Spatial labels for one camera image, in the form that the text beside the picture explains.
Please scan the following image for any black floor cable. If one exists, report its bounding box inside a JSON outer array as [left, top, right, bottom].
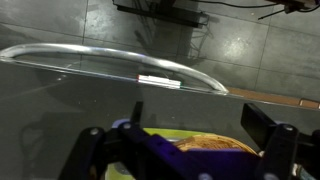
[[196, 0, 320, 20]]

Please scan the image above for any black floor stand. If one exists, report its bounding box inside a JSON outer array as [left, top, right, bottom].
[[112, 0, 211, 29]]

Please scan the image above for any round wicker basket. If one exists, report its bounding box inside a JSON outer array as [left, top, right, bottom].
[[173, 133, 259, 157]]

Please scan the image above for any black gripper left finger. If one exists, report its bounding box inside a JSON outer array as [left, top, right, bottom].
[[59, 101, 183, 180]]

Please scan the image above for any white dishwasher sticker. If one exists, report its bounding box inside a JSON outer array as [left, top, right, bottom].
[[137, 74, 183, 90]]

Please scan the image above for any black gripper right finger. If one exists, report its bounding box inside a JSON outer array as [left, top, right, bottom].
[[241, 103, 320, 180]]

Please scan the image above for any yellow plastic container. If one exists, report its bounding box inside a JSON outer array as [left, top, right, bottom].
[[104, 127, 214, 180]]

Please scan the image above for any silver dishwasher handle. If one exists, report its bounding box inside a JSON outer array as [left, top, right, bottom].
[[0, 42, 229, 96]]

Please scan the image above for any wooden lower cabinet door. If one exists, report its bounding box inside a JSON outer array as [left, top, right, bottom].
[[227, 86, 320, 110]]

